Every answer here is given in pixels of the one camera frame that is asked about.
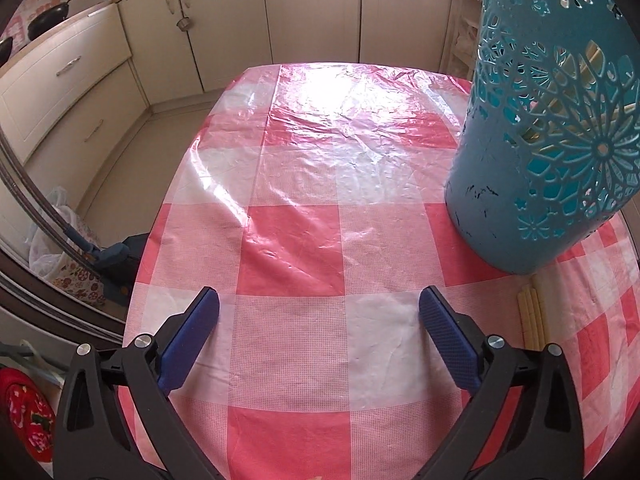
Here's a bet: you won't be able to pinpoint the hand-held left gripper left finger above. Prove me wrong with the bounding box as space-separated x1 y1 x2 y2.
52 286 222 480

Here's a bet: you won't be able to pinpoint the blue perforated plastic basket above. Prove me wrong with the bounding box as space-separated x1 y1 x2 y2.
444 0 640 276

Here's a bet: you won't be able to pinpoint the floral plastic bag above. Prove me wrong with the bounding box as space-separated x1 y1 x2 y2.
27 187 109 307

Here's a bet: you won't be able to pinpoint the row of wooden chopsticks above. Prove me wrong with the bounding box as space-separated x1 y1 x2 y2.
515 284 550 352

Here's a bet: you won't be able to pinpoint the blue handled mop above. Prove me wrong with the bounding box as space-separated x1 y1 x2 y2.
62 225 151 307

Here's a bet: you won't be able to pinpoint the cream lower cabinets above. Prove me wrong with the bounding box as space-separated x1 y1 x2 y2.
0 0 467 162

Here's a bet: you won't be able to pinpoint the black wok pan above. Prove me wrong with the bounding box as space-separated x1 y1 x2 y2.
27 0 96 41

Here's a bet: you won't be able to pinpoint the red white checked tablecloth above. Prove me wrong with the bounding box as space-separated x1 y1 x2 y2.
117 62 640 480

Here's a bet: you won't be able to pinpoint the white rolling cart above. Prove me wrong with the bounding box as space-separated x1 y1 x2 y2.
442 0 484 82

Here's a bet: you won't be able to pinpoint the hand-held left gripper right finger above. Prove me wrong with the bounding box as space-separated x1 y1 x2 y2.
418 286 584 480

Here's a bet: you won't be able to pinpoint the sliding door frame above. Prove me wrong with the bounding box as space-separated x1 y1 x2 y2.
0 130 126 342

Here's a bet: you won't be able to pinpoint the red patterned round object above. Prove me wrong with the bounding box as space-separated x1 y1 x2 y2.
0 367 56 467

